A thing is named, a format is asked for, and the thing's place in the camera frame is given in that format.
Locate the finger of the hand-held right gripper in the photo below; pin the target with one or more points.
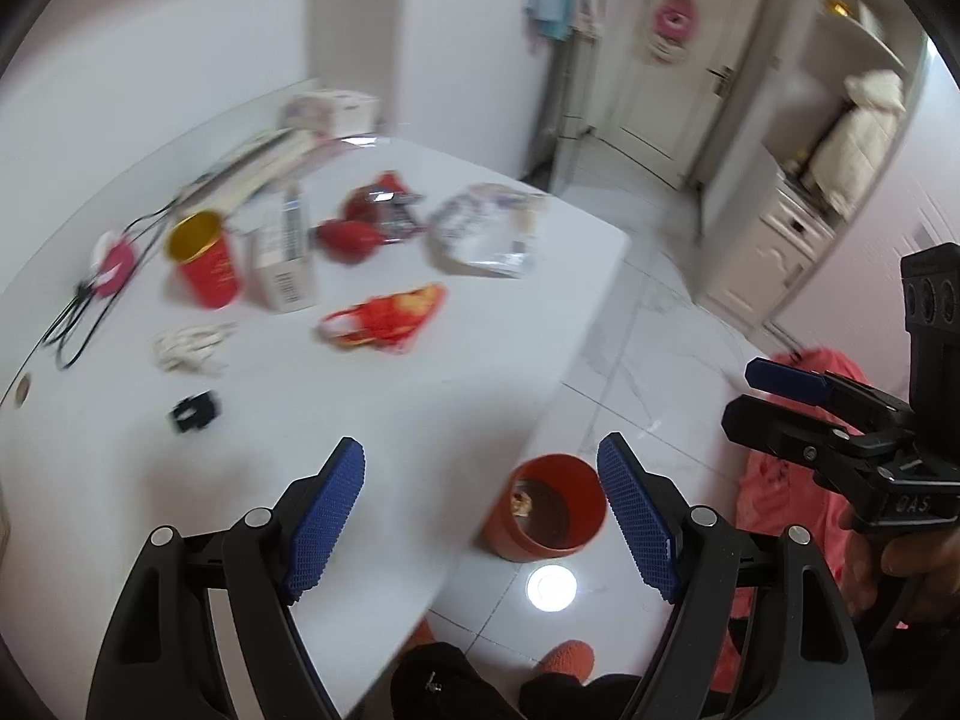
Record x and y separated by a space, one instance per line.
765 424
787 379

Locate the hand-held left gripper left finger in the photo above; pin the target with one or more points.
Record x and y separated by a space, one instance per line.
326 517

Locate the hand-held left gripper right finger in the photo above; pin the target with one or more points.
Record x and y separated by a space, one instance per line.
637 517

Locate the orange trash bin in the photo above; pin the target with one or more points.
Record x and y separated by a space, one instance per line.
510 532

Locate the red yellow snack wrapper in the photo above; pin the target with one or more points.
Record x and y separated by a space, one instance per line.
390 315

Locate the silver white plastic bag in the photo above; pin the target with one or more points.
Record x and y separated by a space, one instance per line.
480 232

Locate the person's right hand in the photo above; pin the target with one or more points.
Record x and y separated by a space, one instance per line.
919 555

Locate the pink printed blanket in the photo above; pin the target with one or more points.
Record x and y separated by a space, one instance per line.
765 487

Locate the gold crumpled wrapper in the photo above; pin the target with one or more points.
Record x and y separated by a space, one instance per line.
521 501

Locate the cream panelled cabinet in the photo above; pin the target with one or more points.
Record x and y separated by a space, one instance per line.
765 262

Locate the person's left orange slipper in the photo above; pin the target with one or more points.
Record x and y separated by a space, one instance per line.
424 630

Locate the person's orange slipper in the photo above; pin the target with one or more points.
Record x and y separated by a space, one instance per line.
566 660
424 630

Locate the person's right orange slipper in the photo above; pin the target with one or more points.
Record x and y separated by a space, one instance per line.
566 660

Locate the small black clip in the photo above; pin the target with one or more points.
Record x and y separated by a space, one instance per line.
195 412

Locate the person's right leg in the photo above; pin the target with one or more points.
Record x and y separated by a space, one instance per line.
577 699

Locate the person's leg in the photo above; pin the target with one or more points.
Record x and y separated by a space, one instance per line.
450 682
577 699

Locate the person's left leg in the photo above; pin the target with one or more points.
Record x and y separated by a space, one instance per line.
450 682

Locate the crumpled white tissue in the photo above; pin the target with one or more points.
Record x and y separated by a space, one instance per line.
187 345

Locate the white jacket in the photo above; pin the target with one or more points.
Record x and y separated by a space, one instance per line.
855 142

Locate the white cardboard box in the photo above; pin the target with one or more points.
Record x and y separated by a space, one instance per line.
283 270

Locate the red cup with gold inside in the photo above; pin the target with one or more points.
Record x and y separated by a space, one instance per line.
214 274

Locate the red rubber blower bulb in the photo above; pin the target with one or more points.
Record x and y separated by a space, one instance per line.
343 236

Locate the cream door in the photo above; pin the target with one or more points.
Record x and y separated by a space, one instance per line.
675 112

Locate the red silver snack wrapper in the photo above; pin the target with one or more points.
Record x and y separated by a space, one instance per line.
375 199

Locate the pink round device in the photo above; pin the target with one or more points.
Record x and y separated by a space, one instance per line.
114 262

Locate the grey metal cabinet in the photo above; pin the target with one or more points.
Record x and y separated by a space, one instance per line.
559 105

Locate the pink door ornament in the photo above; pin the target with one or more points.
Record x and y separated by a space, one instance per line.
671 15

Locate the white tissue box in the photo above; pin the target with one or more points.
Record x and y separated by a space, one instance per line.
330 111

